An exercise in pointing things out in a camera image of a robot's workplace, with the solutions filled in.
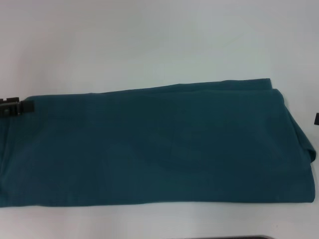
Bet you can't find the teal t-shirt with beige print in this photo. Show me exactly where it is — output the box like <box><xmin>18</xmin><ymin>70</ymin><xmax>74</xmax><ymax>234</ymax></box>
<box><xmin>0</xmin><ymin>78</ymin><xmax>317</xmax><ymax>208</ymax></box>

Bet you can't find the dark robot torso part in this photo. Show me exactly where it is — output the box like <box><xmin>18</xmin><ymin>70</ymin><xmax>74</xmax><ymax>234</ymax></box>
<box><xmin>221</xmin><ymin>235</ymin><xmax>275</xmax><ymax>239</ymax></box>

